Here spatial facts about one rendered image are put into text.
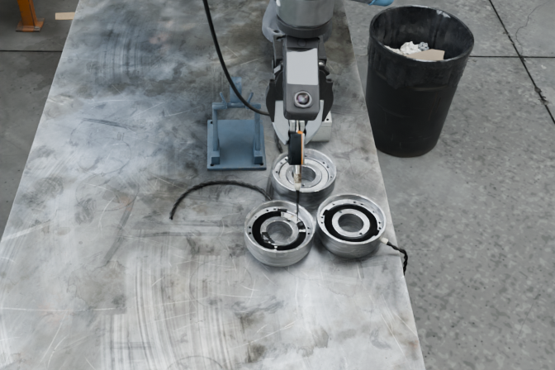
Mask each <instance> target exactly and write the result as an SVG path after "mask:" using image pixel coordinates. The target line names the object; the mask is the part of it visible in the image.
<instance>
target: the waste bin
mask: <svg viewBox="0 0 555 370"><path fill-rule="evenodd" d="M411 41H412V43H413V44H414V45H418V44H420V43H421V42H424V43H428V47H429V50H431V49H432V50H442V51H444V57H443V59H444V60H422V59H414V58H410V57H407V56H404V55H400V54H398V53H396V52H394V51H392V50H390V49H388V48H387V47H386V46H388V47H389V48H391V49H395V50H397V49H398V50H399V49H400V48H401V46H403V45H404V44H405V43H410V42H411ZM473 47H474V36H473V34H472V32H471V30H470V29H469V28H468V27H467V26H466V25H465V24H464V23H463V22H462V21H461V20H459V19H458V18H457V17H455V16H454V15H452V14H450V13H448V12H445V11H442V10H439V9H437V8H433V7H426V6H419V5H400V6H395V7H389V8H387V9H385V10H382V11H380V12H379V13H378V14H376V15H375V16H374V18H373V19H372V20H371V22H370V25H369V39H368V75H367V86H366V96H365V102H366V106H367V109H368V116H369V120H370V124H371V128H372V135H373V139H374V143H375V146H376V148H377V149H379V150H381V151H383V152H385V153H387V154H392V155H395V156H401V157H414V156H418V155H422V154H426V153H428V152H429V151H431V150H432V149H433V148H434V147H435V146H436V144H437V142H438V139H439V136H440V133H441V130H442V128H443V126H444V122H445V119H446V117H447V115H448V110H449V108H450V106H451V103H452V100H453V97H454V94H455V92H456V89H457V87H458V83H459V81H460V79H461V77H462V75H463V71H464V69H465V67H466V65H467V61H468V59H469V55H470V54H471V53H472V50H473Z"/></svg>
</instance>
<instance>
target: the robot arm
mask: <svg viewBox="0 0 555 370"><path fill-rule="evenodd" d="M350 1H355V2H362V3H366V4H368V5H370V6H371V5H377V6H383V7H387V6H389V5H391V4H392V3H393V1H394V0H350ZM333 11H334V0H270V1H269V4H268V7H267V9H266V12H265V13H264V16H263V25H262V31H263V34H264V36H265V37H266V38H267V39H268V40H269V41H271V42H272V43H273V59H272V67H273V75H274V79H269V80H268V83H269V85H268V86H267V88H266V93H265V99H266V107H267V109H268V114H269V116H270V118H271V121H272V123H273V126H274V129H275V131H276V132H277V136H278V137H279V139H280V140H281V141H282V142H283V144H285V145H288V142H289V140H290V139H289V132H288V131H289V130H290V121H289V120H292V121H304V123H305V129H304V131H303V133H304V134H305V145H306V144H307V143H308V142H309V141H310V140H311V139H312V138H313V137H314V135H315V134H316V133H317V131H318V130H319V129H320V127H321V125H322V123H323V121H325V118H326V117H327V115H328V114H329V112H330V109H331V107H332V105H333V101H334V94H333V89H332V86H333V80H332V78H326V76H328V75H329V74H330V71H329V69H328V68H327V67H326V66H325V65H326V61H327V57H326V53H325V47H324V43H325V42H326V41H327V40H328V39H329V38H330V37H331V32H332V20H331V17H332V16H333Z"/></svg>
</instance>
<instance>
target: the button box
mask: <svg viewBox="0 0 555 370"><path fill-rule="evenodd" d="M289 121H290V130H295V121H292V120H289ZM331 125H332V120H331V115H330V112H329V114H328V115H327V117H326V118H325V121H323V123H322V125H321V127H320V129H319V130H318V131H317V133H316V134H315V135H314V137H313V138H312V139H311V140H310V141H330V132H331ZM304 129H305V123H304V121H301V131H302V132H303V131H304Z"/></svg>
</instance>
